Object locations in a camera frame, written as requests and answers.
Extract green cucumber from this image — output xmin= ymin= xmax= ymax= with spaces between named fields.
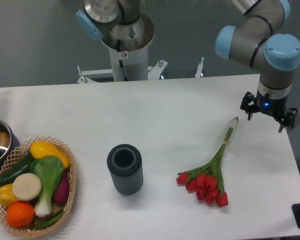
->
xmin=0 ymin=153 xmax=35 ymax=187

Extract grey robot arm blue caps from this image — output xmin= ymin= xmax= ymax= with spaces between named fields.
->
xmin=214 ymin=0 xmax=300 ymax=130

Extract purple sweet potato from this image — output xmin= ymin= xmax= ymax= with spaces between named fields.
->
xmin=53 ymin=172 xmax=70 ymax=205

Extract orange fruit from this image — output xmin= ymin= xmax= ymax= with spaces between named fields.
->
xmin=5 ymin=201 xmax=35 ymax=228

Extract dark grey ribbed vase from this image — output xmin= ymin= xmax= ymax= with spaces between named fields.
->
xmin=106 ymin=144 xmax=144 ymax=196

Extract beige round bun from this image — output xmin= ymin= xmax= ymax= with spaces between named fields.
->
xmin=12 ymin=173 xmax=42 ymax=201

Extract green bok choy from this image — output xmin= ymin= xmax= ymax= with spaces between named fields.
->
xmin=29 ymin=155 xmax=64 ymax=218

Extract green bean pod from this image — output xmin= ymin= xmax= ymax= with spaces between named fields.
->
xmin=34 ymin=208 xmax=64 ymax=231

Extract white metal frame bracket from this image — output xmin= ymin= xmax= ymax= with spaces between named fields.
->
xmin=76 ymin=57 xmax=206 ymax=84

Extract woven wicker basket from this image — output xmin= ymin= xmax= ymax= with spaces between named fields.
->
xmin=0 ymin=136 xmax=77 ymax=239

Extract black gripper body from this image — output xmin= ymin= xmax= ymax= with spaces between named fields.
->
xmin=254 ymin=92 xmax=288 ymax=118

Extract yellow bell pepper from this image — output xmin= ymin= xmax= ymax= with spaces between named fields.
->
xmin=0 ymin=183 xmax=20 ymax=207

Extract yellow squash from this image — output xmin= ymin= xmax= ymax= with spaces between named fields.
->
xmin=30 ymin=140 xmax=70 ymax=169

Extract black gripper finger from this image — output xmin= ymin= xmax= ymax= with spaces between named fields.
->
xmin=275 ymin=107 xmax=298 ymax=133
xmin=240 ymin=91 xmax=260 ymax=121

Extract robot base pedestal column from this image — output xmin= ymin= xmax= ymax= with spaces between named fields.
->
xmin=75 ymin=0 xmax=155 ymax=69

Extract red tulip bouquet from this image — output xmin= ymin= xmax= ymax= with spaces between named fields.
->
xmin=176 ymin=117 xmax=239 ymax=208

